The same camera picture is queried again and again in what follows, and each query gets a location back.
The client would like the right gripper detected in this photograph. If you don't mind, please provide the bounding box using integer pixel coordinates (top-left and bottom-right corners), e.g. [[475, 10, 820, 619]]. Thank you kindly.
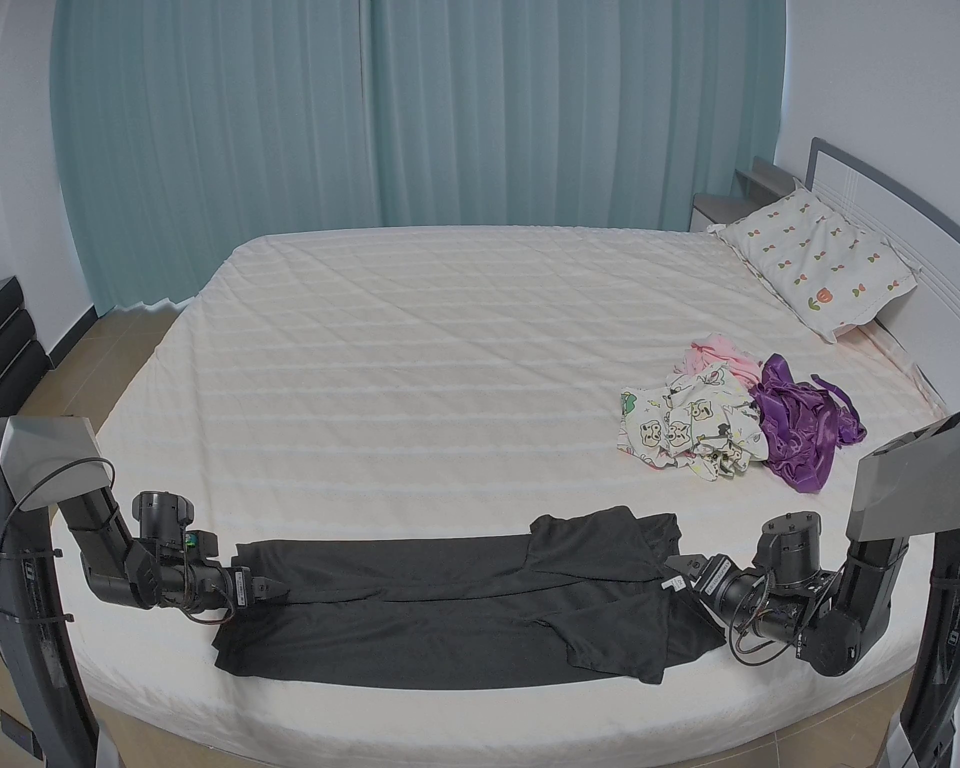
[[664, 553, 761, 624]]

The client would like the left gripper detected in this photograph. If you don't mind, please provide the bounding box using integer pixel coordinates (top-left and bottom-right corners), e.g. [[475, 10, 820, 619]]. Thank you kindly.
[[171, 562, 291, 612]]

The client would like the black T-shirt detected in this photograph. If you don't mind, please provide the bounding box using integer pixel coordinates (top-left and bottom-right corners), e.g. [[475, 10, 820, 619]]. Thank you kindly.
[[212, 506, 727, 687]]

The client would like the white printed pyjama garment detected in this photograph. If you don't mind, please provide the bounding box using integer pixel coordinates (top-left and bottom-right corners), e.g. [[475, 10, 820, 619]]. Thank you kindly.
[[617, 362, 770, 481]]

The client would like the purple satin garment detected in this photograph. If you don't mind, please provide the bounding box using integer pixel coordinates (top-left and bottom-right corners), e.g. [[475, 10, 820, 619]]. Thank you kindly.
[[750, 354, 867, 496]]

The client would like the pink garment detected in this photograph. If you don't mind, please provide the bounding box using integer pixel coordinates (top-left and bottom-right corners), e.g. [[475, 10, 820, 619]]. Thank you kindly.
[[671, 333, 765, 387]]

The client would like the bed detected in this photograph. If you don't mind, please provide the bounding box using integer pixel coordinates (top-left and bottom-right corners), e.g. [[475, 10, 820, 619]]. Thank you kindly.
[[41, 137, 960, 751]]

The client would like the white flower printed pillow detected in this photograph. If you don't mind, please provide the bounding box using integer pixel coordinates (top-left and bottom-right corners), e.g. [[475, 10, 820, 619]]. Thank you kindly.
[[712, 187, 922, 345]]

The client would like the black chest of drawers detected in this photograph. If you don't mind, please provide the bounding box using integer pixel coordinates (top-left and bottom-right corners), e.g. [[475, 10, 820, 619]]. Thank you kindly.
[[0, 276, 54, 402]]

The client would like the grey bedside table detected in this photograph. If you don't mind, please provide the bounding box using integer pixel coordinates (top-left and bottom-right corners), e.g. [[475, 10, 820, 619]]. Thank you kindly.
[[691, 157, 802, 234]]

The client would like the blue-green curtain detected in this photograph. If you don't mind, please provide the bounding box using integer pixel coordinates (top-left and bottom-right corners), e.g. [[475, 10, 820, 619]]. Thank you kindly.
[[51, 0, 384, 312], [371, 0, 785, 234]]

